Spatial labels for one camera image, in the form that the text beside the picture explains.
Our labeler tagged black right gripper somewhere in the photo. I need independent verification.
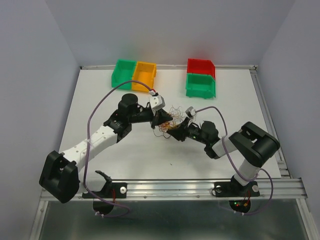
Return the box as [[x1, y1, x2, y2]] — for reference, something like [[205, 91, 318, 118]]
[[165, 116, 209, 145]]

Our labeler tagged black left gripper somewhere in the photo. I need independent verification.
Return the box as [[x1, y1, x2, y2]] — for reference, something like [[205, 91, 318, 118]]
[[129, 107, 173, 129]]

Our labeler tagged yellow thin wire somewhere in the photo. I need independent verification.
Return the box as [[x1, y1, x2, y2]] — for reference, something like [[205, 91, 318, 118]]
[[153, 109, 188, 140]]

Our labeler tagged white thin wire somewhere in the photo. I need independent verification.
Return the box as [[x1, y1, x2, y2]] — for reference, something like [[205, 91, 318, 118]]
[[169, 104, 191, 126]]

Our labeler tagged green plastic bin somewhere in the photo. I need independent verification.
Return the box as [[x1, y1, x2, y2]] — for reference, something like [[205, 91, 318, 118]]
[[185, 73, 216, 99], [111, 59, 137, 88]]

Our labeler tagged red plastic bin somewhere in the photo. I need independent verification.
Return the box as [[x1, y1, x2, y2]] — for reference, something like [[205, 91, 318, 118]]
[[187, 58, 216, 79]]

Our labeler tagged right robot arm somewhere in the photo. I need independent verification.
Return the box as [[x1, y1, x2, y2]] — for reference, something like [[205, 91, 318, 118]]
[[166, 119, 280, 195]]

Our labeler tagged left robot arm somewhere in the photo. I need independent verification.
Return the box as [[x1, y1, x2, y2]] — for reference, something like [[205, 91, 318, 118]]
[[39, 93, 173, 204]]

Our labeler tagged yellow plastic bin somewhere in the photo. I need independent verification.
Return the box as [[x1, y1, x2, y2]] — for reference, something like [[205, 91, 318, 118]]
[[131, 61, 157, 93]]

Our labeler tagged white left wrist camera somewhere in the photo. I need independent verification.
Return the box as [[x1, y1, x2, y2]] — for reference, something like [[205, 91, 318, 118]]
[[149, 90, 166, 111]]

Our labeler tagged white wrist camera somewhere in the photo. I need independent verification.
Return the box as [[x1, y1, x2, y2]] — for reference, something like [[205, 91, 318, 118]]
[[185, 106, 197, 125], [149, 90, 166, 111]]

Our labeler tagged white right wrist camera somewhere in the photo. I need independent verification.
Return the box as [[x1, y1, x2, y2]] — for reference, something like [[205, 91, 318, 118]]
[[185, 106, 197, 125]]

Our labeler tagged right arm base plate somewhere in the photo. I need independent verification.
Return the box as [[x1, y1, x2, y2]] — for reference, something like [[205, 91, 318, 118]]
[[211, 181, 260, 198]]

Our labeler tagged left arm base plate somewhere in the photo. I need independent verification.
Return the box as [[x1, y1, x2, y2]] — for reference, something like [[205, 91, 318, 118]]
[[78, 181, 128, 199]]

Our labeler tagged aluminium front rail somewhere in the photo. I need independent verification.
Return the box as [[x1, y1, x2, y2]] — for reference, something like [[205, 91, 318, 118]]
[[91, 178, 308, 202]]

